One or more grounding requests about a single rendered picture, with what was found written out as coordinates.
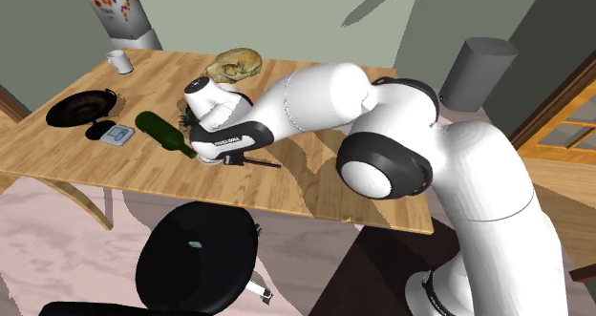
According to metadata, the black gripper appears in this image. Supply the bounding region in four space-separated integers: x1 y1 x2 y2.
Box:
222 152 284 169

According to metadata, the white mug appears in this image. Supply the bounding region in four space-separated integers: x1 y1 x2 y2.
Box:
106 49 136 76

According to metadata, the black office chair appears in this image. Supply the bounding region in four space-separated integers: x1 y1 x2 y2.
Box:
38 200 274 316

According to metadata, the wooden door with glass panes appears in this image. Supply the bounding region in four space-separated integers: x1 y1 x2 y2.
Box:
509 49 596 284

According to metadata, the tan skull figure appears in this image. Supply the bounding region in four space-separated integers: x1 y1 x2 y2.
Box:
202 47 264 86

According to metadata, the white column with colourful print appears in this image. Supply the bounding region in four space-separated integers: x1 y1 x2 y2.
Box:
75 0 164 53

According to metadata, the dark robot stand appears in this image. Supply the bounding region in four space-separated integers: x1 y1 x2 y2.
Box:
309 216 463 316

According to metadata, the black round pan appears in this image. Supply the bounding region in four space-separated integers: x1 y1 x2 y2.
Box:
45 88 127 130

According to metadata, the wooden table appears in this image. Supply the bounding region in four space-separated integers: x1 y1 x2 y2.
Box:
0 47 436 236

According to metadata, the dark green bottle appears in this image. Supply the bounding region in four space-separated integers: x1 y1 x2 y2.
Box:
134 110 198 160

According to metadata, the white flat scale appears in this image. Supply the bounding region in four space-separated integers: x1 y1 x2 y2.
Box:
99 124 137 148

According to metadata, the grey cylindrical bin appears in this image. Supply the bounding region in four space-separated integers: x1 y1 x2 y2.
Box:
437 36 520 115

